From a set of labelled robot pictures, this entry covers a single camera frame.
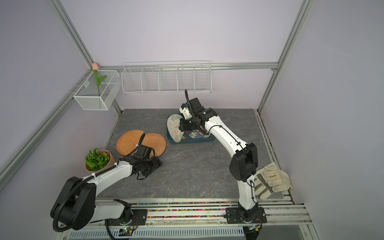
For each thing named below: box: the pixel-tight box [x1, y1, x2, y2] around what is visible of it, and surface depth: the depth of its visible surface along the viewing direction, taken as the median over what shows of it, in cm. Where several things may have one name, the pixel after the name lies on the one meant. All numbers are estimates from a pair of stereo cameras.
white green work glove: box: [254, 162, 294, 201], surface depth 84 cm
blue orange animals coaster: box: [183, 129, 205, 139], surface depth 104 cm
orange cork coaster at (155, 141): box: [141, 133, 167, 158], surface depth 104 cm
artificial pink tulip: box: [92, 62, 107, 97], surface depth 92 cm
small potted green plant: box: [85, 147, 116, 173], surface depth 80 cm
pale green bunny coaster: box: [167, 113, 185, 143], surface depth 88 cm
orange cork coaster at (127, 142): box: [116, 129, 145, 156], surface depth 104 cm
